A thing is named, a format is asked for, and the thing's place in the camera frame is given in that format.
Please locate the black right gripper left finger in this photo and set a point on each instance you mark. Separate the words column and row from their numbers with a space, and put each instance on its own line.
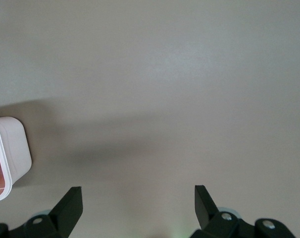
column 65, row 210

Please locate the pink plastic box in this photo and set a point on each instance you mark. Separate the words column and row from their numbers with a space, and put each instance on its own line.
column 14, row 148

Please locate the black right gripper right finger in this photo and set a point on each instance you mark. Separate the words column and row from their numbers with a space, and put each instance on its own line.
column 205, row 210

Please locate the brown table mat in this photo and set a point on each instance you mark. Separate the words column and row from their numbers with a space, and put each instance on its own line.
column 164, row 74

